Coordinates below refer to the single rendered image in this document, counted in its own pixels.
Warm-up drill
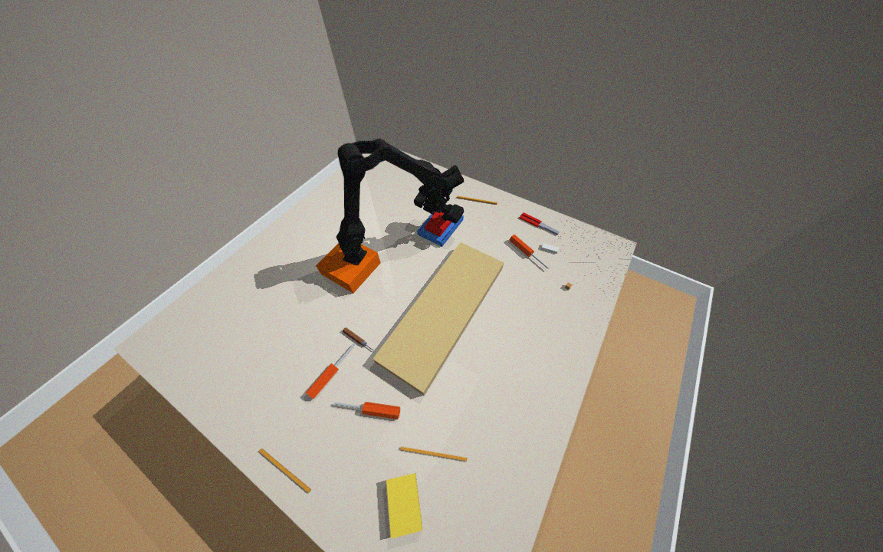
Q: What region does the brown-handled awl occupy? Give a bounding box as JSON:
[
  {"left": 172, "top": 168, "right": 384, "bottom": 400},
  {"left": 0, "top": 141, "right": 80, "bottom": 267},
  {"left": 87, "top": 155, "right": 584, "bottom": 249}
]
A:
[{"left": 343, "top": 327, "right": 374, "bottom": 351}]

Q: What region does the orange-handled awl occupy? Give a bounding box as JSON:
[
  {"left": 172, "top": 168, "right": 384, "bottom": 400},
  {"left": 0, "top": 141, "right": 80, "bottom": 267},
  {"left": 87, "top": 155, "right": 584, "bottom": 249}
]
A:
[
  {"left": 334, "top": 402, "right": 400, "bottom": 419},
  {"left": 509, "top": 235, "right": 549, "bottom": 269},
  {"left": 306, "top": 343, "right": 355, "bottom": 398}
]

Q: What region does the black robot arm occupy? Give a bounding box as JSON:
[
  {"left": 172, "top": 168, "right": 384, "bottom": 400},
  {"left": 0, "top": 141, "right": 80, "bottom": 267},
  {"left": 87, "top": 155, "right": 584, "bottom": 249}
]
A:
[{"left": 336, "top": 139, "right": 464, "bottom": 265}]

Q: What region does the blue shallow tray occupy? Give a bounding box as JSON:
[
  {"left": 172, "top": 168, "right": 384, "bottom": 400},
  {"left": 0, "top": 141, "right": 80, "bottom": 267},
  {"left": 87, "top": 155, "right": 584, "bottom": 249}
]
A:
[{"left": 417, "top": 215, "right": 464, "bottom": 246}]

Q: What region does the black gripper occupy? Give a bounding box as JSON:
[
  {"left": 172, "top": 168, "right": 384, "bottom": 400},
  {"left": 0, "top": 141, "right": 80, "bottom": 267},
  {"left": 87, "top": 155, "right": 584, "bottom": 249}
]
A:
[{"left": 414, "top": 192, "right": 464, "bottom": 224}]

